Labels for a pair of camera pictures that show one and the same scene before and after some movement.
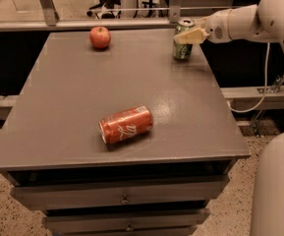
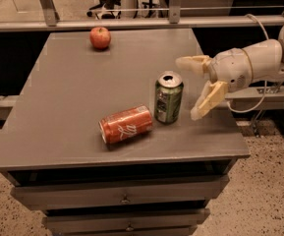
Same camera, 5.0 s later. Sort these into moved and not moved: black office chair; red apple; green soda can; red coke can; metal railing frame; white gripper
Moved: green soda can; white gripper
Not moved: red coke can; black office chair; metal railing frame; red apple
